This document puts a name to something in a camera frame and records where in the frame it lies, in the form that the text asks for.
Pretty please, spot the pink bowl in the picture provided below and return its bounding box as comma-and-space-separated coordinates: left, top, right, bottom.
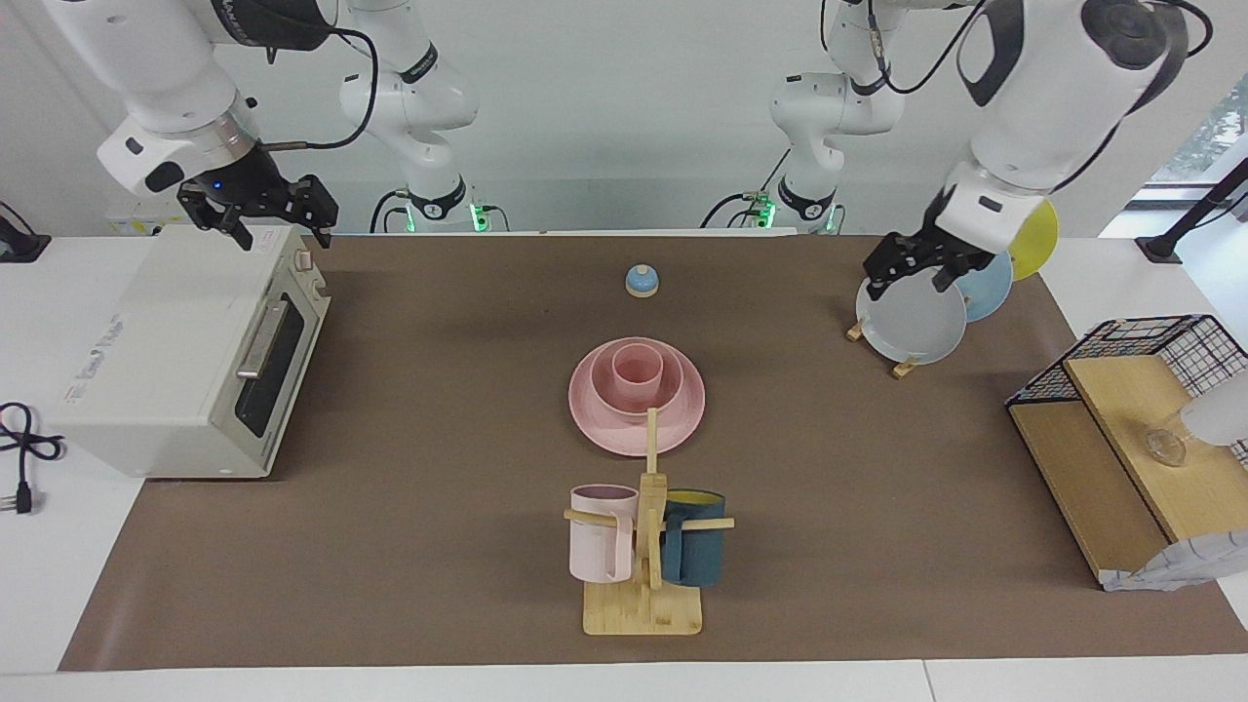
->
595, 338, 683, 415

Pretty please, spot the pink cup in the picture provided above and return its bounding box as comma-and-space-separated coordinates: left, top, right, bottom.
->
611, 344, 665, 410

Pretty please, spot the light blue plate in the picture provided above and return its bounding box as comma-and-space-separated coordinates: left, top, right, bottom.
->
954, 251, 1015, 323

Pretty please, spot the grey plate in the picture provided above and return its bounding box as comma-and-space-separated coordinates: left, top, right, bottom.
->
856, 273, 968, 366

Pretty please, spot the wooden plate rack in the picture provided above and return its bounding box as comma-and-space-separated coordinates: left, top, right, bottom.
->
846, 312, 922, 379

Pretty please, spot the yellow plate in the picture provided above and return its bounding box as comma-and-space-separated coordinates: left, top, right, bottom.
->
1007, 198, 1060, 282

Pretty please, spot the beige toaster oven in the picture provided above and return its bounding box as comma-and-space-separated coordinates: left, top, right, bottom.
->
47, 224, 331, 481

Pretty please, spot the black table clamp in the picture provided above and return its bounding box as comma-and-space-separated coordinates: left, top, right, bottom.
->
0, 200, 52, 264

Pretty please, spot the brown table mat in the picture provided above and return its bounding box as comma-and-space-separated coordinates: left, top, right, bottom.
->
58, 232, 1248, 674

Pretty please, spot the pink speckled plate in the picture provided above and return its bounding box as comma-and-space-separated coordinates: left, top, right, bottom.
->
568, 336, 706, 457

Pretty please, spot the dark teal mug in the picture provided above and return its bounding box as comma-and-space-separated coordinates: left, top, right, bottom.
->
661, 489, 727, 588

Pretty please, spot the marble patterned cloth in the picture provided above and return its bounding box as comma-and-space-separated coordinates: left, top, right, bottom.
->
1102, 531, 1248, 593

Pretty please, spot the pale pink mug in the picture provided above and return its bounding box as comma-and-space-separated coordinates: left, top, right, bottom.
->
568, 485, 640, 584

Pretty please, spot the wooden mug tree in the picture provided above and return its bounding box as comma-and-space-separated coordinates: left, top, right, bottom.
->
564, 408, 735, 637

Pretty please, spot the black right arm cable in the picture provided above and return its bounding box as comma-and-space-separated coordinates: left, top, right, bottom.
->
249, 24, 381, 152

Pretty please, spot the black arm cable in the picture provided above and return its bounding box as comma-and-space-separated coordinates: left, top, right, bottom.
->
249, 24, 381, 152
824, 0, 986, 96

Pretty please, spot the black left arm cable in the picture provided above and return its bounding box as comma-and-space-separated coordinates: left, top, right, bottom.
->
824, 0, 986, 96

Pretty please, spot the black wire basket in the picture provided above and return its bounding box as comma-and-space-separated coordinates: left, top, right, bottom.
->
1006, 314, 1248, 469

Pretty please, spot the black camera stand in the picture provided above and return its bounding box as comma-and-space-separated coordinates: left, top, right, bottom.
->
1136, 156, 1248, 264

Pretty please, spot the black toaster power cord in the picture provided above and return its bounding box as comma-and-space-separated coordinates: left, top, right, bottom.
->
0, 402, 64, 516

